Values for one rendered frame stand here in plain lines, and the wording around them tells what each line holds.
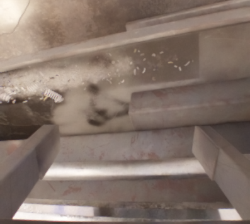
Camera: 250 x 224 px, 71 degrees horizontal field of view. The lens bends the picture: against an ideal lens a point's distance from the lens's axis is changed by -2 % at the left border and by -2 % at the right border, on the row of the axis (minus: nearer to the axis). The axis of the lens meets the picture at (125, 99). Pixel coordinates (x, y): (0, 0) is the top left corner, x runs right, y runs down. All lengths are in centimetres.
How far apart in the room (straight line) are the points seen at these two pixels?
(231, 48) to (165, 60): 11
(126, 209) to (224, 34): 30
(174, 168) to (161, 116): 15
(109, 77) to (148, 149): 16
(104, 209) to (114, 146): 18
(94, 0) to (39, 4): 22
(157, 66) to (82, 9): 49
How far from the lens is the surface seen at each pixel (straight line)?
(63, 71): 40
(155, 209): 18
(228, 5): 74
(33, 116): 54
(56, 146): 17
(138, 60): 35
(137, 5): 73
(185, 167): 21
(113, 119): 45
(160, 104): 33
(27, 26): 90
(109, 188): 31
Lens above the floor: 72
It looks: 52 degrees down
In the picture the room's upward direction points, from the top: 169 degrees counter-clockwise
